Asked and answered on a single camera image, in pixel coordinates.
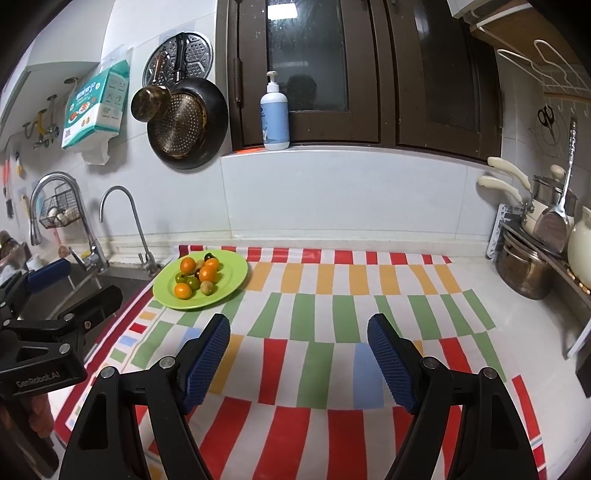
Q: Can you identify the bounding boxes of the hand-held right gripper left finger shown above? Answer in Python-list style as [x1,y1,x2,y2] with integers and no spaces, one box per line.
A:
[58,313,232,480]

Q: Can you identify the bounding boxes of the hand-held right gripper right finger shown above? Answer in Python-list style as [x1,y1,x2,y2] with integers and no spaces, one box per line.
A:
[367,313,543,480]

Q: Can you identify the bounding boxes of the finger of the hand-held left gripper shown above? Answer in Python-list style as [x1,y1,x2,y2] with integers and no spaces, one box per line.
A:
[0,285,123,352]
[0,257,71,319]

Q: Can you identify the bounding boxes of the green plate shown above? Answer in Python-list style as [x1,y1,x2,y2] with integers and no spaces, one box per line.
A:
[152,249,249,311]

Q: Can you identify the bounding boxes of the steel sink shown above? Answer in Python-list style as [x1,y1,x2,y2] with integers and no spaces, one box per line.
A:
[28,258,155,324]

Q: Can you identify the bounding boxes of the large steel faucet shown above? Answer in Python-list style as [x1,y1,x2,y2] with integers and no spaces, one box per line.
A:
[29,172,110,282]

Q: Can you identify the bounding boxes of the thin gooseneck faucet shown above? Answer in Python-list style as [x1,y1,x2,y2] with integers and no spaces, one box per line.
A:
[100,185,163,278]

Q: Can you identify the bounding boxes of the striped tablecloth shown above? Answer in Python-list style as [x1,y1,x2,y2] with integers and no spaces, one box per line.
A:
[53,244,548,480]

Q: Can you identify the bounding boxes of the copper pot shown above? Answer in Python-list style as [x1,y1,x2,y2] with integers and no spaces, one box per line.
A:
[496,230,557,301]

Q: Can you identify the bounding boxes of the teal paper towel pack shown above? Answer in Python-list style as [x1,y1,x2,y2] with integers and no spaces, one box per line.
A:
[61,59,130,166]

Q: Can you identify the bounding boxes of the grey dish rack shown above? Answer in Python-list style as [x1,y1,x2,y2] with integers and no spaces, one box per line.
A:
[486,203,591,324]

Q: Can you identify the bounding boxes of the small copper saucepan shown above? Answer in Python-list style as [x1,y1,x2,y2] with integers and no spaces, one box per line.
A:
[130,51,172,123]

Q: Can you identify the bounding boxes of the black frying pan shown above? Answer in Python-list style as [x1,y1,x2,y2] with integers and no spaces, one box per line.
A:
[147,32,229,171]

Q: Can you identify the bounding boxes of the steel spatula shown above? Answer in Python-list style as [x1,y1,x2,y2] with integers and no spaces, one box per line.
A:
[533,117,579,254]

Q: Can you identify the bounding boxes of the white kettle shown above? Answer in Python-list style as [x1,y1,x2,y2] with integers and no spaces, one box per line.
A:
[567,217,591,278]

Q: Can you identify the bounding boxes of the steel pot with lid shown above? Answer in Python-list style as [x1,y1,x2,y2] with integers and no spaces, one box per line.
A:
[531,165,579,217]

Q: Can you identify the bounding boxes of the white pump bottle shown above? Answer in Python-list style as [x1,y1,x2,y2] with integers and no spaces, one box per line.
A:
[259,71,291,151]

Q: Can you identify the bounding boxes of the round metal steamer rack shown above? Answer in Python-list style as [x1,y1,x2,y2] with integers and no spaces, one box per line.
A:
[142,31,214,88]

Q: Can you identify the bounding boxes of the black scissors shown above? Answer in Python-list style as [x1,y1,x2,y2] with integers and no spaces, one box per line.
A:
[538,105,557,145]

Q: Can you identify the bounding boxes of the dark brown window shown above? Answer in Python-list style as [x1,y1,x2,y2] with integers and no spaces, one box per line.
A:
[215,0,504,162]

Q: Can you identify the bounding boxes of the black wire basket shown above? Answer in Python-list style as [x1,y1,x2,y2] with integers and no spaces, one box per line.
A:
[39,182,79,229]

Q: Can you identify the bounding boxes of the cream handled saucepan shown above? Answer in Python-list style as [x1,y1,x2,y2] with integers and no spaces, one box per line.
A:
[478,174,539,236]

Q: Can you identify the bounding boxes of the white wire rack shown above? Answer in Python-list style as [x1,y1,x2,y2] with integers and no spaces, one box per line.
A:
[496,39,591,100]

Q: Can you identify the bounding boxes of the wooden wall shelf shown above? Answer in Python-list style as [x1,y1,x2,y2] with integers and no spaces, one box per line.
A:
[455,0,591,61]

